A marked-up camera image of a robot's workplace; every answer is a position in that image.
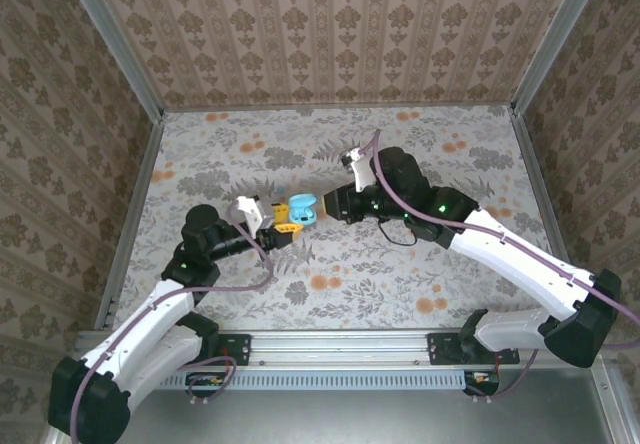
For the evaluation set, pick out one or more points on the grey metal base plate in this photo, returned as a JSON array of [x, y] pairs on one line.
[[350, 416]]

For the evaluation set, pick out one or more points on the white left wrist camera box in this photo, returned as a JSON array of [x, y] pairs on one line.
[[255, 214]]

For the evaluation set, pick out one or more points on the aluminium side rail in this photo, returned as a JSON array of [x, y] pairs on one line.
[[550, 219], [130, 224]]

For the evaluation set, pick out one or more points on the floral printed tablecloth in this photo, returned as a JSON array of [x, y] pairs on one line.
[[350, 284]]

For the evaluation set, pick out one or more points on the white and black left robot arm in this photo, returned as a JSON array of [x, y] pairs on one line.
[[165, 354]]

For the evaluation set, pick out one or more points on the aluminium corner post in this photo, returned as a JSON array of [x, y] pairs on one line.
[[560, 39], [115, 39]]

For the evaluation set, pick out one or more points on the aluminium front rail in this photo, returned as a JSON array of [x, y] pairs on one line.
[[340, 349]]

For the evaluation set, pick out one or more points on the blue earbud charging case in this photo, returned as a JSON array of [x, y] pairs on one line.
[[301, 201]]

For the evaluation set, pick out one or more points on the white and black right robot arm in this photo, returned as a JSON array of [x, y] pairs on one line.
[[525, 264]]

